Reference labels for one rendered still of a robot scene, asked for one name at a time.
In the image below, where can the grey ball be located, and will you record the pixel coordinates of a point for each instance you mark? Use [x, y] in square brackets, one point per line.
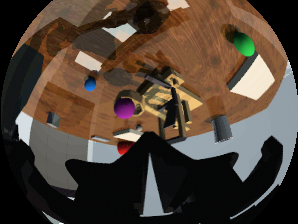
[139, 128]

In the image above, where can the blue ball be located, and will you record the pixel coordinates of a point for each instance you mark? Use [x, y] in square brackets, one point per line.
[89, 84]

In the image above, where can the green ball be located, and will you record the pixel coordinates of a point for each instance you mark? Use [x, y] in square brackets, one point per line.
[243, 44]

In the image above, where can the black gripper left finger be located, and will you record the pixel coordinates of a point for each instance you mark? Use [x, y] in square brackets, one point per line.
[128, 174]

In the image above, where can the red plastic cup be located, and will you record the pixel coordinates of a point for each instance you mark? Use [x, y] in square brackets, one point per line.
[123, 147]

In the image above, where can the grey handleless cup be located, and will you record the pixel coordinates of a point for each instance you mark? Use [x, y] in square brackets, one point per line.
[221, 128]

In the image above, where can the dark purple ball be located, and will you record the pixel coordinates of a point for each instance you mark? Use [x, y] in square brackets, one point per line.
[124, 108]

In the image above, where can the white rectangular slab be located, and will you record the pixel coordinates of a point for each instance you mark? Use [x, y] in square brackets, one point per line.
[253, 78]
[129, 134]

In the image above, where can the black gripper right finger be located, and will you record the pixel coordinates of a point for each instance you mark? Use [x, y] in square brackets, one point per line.
[174, 170]

